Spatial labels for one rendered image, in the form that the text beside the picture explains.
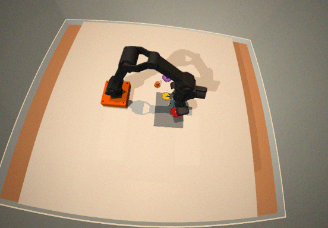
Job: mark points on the purple gear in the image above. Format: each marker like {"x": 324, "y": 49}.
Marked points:
{"x": 166, "y": 79}

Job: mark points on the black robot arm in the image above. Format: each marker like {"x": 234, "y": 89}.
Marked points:
{"x": 184, "y": 81}

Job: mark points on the red gear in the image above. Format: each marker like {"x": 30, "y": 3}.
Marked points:
{"x": 173, "y": 112}

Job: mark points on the brown gear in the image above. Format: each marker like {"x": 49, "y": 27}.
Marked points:
{"x": 157, "y": 84}

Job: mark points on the yellow gear with black stripe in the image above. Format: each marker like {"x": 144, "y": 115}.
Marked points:
{"x": 164, "y": 96}

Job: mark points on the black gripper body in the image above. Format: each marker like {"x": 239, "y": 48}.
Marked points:
{"x": 182, "y": 109}

